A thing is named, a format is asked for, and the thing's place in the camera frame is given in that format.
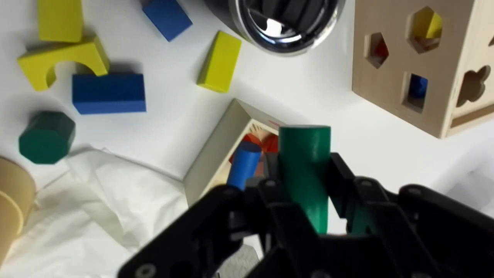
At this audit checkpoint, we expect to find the yellow square block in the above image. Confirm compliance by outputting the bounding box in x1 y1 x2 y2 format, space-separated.
37 0 83 43

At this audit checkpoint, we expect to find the open wooden box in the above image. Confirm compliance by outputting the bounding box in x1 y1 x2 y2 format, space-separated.
184 99 282 204

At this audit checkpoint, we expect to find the red block in box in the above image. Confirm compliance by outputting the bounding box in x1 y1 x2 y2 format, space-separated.
242 133 278 153

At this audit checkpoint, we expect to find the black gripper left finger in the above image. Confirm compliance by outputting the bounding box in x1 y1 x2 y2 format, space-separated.
117 179 329 278

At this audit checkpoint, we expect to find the small blue block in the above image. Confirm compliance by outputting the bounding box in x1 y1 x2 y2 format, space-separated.
142 0 193 41

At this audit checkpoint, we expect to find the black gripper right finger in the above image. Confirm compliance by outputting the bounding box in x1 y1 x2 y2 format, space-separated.
326 153 494 278

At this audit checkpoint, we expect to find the white crumpled cloth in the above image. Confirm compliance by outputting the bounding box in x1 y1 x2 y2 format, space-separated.
0 150 187 278

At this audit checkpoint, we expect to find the tan water bottle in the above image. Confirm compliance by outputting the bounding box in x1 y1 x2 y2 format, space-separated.
0 157 35 264

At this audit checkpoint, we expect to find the blue rectangular block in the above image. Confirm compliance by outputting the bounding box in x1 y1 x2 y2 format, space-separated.
72 72 147 114

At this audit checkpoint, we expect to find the wooden shape sorter box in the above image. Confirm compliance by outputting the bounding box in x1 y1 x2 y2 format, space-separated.
352 0 494 137

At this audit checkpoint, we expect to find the blue cylinder block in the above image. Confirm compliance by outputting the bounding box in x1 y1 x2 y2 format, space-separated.
227 142 261 190

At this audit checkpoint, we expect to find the green cylinder block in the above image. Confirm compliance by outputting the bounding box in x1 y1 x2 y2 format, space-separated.
278 125 332 235

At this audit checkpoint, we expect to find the green hexagon block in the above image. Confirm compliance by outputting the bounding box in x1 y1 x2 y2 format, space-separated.
18 111 76 163

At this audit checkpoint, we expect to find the yellow rectangular block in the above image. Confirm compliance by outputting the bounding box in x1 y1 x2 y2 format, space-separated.
197 31 242 92

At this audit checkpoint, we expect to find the yellow arch block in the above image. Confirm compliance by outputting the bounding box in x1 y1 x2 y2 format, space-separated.
17 37 109 91

